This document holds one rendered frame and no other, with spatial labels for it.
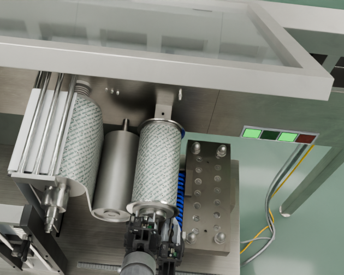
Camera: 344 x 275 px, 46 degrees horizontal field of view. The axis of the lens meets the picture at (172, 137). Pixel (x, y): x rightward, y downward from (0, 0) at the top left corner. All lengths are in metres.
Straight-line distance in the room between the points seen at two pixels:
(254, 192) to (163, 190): 1.55
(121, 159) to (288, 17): 0.61
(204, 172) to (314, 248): 1.30
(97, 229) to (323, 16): 1.00
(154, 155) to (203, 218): 0.34
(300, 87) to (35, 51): 0.32
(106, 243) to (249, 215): 1.26
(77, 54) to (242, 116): 0.87
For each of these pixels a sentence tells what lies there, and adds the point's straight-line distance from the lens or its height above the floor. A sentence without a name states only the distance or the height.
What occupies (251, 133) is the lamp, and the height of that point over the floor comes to 1.19.
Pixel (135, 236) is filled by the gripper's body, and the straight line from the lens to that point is 0.97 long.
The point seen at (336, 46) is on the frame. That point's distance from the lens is 1.09.
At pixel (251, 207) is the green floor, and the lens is 2.57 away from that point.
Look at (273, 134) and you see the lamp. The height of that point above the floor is 1.19.
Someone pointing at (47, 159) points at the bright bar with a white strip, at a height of 1.44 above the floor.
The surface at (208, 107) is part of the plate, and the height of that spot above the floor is 1.30.
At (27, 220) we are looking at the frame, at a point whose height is 1.44.
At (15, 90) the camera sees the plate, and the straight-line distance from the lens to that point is 1.35.
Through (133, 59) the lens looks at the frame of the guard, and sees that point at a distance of 0.49.
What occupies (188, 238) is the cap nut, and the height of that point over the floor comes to 1.06.
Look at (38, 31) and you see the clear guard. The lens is 0.63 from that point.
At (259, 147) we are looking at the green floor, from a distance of 2.76.
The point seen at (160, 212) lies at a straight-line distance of 1.12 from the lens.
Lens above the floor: 2.33
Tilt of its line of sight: 60 degrees down
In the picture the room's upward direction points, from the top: 8 degrees clockwise
